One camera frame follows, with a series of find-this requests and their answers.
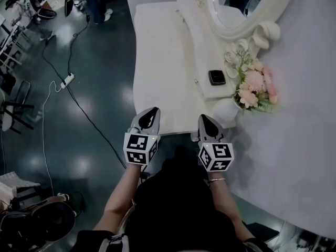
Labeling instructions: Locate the black compact case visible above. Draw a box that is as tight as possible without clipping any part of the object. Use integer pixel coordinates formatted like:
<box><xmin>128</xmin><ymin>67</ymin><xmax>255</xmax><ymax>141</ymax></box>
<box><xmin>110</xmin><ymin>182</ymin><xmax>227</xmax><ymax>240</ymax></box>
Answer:
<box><xmin>207</xmin><ymin>69</ymin><xmax>227</xmax><ymax>87</ymax></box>

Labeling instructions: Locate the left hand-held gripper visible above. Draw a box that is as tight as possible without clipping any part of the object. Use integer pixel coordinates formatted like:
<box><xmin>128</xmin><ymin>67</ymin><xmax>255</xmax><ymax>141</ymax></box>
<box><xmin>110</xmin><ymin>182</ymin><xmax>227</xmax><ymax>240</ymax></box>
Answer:
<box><xmin>123</xmin><ymin>107</ymin><xmax>161</xmax><ymax>165</ymax></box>

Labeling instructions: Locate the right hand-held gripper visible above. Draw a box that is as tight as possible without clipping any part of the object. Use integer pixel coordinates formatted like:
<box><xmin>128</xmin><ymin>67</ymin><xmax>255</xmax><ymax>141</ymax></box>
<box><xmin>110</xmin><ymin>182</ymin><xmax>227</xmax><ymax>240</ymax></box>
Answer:
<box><xmin>197</xmin><ymin>114</ymin><xmax>235</xmax><ymax>172</ymax></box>

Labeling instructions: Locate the black frame chair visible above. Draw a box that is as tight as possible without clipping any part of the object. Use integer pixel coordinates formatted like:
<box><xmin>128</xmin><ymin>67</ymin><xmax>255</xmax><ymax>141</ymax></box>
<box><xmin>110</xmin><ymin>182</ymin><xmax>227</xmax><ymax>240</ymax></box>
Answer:
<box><xmin>0</xmin><ymin>71</ymin><xmax>35</xmax><ymax>135</ymax></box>

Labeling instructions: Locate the white power strip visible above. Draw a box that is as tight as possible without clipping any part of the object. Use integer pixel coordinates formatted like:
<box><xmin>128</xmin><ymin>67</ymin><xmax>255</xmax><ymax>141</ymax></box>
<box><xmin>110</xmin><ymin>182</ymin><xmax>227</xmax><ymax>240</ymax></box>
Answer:
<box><xmin>60</xmin><ymin>72</ymin><xmax>76</xmax><ymax>90</ymax></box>

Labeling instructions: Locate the pink flower bouquet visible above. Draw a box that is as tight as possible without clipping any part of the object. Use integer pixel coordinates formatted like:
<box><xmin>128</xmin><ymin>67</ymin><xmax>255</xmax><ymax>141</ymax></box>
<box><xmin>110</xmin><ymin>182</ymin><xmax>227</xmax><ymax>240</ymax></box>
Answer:
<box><xmin>225</xmin><ymin>43</ymin><xmax>279</xmax><ymax>113</ymax></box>

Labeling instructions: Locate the beige shoulder strap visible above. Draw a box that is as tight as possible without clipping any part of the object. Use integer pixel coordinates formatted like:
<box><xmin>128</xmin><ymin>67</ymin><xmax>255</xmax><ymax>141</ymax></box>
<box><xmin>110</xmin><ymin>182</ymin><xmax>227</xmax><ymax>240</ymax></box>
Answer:
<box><xmin>108</xmin><ymin>198</ymin><xmax>137</xmax><ymax>252</ymax></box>

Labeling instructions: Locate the white vase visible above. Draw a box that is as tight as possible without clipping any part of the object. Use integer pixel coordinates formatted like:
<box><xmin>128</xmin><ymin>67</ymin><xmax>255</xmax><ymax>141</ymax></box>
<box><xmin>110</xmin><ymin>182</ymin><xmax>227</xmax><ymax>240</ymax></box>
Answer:
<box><xmin>212</xmin><ymin>97</ymin><xmax>241</xmax><ymax>128</ymax></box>

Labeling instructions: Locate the white floor cable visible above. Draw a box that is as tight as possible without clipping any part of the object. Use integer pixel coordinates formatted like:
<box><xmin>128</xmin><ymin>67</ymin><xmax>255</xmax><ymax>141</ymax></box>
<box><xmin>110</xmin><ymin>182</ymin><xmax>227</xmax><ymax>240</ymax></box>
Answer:
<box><xmin>41</xmin><ymin>80</ymin><xmax>65</xmax><ymax>197</ymax></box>

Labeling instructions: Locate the person's black clothing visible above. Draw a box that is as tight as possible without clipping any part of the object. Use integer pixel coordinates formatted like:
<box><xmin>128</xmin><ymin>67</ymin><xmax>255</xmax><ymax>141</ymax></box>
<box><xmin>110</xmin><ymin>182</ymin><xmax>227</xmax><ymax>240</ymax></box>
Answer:
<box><xmin>69</xmin><ymin>144</ymin><xmax>275</xmax><ymax>252</ymax></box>

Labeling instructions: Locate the white dressing table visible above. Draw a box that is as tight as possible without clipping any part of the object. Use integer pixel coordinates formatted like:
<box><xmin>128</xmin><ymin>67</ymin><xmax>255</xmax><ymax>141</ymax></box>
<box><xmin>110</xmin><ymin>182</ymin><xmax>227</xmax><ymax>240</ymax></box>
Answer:
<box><xmin>132</xmin><ymin>0</ymin><xmax>253</xmax><ymax>138</ymax></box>

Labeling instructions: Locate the dark bag with brown trim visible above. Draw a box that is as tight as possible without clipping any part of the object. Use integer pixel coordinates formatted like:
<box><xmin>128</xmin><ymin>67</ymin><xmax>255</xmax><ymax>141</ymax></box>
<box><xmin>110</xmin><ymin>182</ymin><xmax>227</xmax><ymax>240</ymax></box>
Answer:
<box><xmin>0</xmin><ymin>193</ymin><xmax>77</xmax><ymax>252</ymax></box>

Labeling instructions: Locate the black office chair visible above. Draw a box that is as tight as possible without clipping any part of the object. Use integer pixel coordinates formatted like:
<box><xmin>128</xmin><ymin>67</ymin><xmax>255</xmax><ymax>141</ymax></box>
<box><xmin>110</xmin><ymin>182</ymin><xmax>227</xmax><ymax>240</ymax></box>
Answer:
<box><xmin>28</xmin><ymin>0</ymin><xmax>58</xmax><ymax>21</ymax></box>

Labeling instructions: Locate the black floor cable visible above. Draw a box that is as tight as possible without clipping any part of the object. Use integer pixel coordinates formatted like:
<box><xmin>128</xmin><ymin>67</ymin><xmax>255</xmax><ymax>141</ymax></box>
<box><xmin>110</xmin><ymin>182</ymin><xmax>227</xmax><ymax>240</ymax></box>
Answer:
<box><xmin>41</xmin><ymin>0</ymin><xmax>127</xmax><ymax>168</ymax></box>

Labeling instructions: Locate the white drawer with knob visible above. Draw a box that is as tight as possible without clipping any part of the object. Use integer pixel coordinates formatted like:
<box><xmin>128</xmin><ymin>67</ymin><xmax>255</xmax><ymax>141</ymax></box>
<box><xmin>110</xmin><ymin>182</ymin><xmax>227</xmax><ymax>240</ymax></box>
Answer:
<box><xmin>193</xmin><ymin>73</ymin><xmax>208</xmax><ymax>99</ymax></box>

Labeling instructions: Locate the white ornate oval mirror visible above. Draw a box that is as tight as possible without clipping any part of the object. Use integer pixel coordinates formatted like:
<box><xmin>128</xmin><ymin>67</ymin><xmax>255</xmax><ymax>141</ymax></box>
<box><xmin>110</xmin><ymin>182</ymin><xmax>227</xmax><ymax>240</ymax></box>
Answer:
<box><xmin>195</xmin><ymin>0</ymin><xmax>282</xmax><ymax>78</ymax></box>

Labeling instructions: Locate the black round floor device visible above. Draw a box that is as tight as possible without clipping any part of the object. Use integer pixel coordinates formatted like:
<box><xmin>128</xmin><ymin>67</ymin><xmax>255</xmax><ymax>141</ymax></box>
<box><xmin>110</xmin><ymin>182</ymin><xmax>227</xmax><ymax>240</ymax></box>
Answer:
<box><xmin>68</xmin><ymin>191</ymin><xmax>87</xmax><ymax>215</ymax></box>

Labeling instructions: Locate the person's right forearm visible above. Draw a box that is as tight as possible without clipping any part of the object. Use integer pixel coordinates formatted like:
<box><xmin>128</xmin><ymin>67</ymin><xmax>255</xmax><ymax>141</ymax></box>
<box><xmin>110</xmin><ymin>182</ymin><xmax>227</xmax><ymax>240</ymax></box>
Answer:
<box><xmin>206</xmin><ymin>170</ymin><xmax>256</xmax><ymax>243</ymax></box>

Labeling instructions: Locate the striped grey cloth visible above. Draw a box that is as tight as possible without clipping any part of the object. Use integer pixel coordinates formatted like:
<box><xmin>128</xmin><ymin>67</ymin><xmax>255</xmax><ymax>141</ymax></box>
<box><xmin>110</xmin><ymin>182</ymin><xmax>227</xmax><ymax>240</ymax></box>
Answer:
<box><xmin>0</xmin><ymin>171</ymin><xmax>42</xmax><ymax>197</ymax></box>

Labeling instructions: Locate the person's left forearm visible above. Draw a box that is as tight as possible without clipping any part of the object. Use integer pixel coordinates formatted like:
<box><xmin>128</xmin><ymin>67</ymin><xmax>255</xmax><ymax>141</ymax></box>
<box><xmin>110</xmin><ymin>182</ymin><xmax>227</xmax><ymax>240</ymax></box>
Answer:
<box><xmin>92</xmin><ymin>163</ymin><xmax>144</xmax><ymax>233</ymax></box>

